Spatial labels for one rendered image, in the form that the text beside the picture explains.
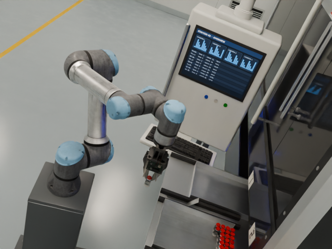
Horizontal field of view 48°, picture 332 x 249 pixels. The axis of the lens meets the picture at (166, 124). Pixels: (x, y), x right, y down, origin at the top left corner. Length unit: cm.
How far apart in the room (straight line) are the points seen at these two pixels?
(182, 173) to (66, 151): 62
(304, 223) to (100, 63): 96
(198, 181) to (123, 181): 120
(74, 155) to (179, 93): 83
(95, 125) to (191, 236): 64
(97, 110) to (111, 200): 134
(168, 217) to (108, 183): 135
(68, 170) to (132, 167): 154
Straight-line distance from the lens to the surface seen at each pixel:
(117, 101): 119
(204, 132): 228
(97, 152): 169
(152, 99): 126
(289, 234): 133
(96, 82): 133
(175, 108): 121
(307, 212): 126
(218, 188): 193
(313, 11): 175
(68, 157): 162
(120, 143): 336
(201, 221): 174
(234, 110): 217
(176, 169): 192
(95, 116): 164
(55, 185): 174
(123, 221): 276
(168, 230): 164
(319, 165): 126
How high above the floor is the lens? 212
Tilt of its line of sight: 34 degrees down
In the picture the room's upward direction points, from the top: 21 degrees clockwise
